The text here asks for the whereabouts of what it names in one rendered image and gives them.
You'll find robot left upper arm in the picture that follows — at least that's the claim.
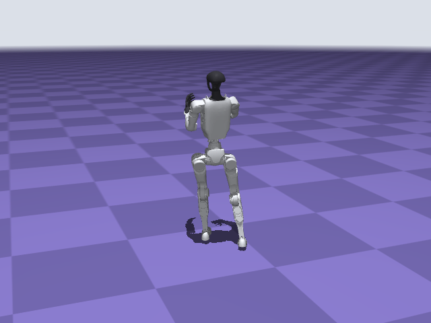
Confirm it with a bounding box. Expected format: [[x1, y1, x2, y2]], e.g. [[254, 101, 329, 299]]
[[187, 100, 205, 131]]

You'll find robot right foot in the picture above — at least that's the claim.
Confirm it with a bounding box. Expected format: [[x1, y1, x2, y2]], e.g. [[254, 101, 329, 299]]
[[237, 236, 247, 247]]

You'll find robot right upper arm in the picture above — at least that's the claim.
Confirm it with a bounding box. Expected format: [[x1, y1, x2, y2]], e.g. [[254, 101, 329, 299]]
[[229, 96, 240, 119]]

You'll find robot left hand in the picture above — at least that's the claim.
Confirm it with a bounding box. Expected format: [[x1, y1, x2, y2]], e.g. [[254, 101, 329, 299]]
[[185, 93, 195, 113]]

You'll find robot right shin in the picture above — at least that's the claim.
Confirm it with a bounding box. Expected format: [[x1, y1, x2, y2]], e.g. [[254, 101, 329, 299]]
[[232, 193, 244, 239]]

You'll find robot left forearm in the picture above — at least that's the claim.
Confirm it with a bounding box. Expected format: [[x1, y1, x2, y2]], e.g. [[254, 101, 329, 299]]
[[184, 109, 190, 129]]

